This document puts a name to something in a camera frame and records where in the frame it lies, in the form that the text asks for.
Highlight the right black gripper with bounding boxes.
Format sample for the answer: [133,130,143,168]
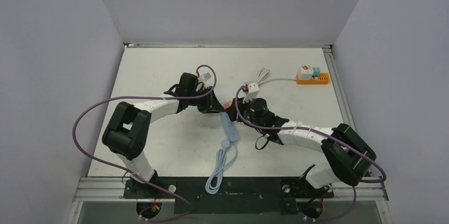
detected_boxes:
[227,93,264,130]

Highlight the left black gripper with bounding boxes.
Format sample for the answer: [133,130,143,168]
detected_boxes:
[187,87,223,114]

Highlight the small pink plug adapter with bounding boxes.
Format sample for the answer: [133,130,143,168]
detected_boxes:
[223,101,232,109]

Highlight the pink blue power strip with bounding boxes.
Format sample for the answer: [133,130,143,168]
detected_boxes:
[219,112,240,143]

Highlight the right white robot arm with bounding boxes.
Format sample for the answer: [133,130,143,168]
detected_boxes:
[224,98,376,196]

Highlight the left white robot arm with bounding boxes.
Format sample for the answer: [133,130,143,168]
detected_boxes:
[102,73,224,198]

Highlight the teal plug adapter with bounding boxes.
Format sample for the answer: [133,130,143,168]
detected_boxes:
[312,67,321,77]

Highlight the white cube adapter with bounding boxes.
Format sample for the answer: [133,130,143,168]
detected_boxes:
[297,65,313,80]

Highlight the orange power strip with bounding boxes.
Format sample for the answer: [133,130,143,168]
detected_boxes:
[295,73,330,85]

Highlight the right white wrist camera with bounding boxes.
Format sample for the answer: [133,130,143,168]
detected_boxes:
[243,83,260,103]

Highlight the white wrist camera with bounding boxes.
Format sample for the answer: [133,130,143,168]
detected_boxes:
[243,83,260,103]
[198,72,214,88]

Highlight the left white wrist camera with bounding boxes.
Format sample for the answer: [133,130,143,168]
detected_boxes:
[198,72,214,88]

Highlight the white power cord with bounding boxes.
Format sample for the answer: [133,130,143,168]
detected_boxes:
[245,68,298,97]

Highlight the light blue power cord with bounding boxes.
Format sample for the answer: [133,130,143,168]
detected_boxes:
[204,139,239,195]

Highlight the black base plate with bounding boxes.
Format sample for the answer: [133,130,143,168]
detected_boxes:
[123,177,334,214]

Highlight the aluminium frame rail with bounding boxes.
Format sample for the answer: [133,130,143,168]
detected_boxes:
[322,44,369,177]

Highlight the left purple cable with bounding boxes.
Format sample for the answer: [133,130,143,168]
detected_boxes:
[72,64,218,223]

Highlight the purple cable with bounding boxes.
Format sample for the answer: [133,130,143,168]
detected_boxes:
[235,85,387,222]
[72,64,218,223]

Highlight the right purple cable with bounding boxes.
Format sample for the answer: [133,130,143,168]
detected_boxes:
[235,85,387,222]

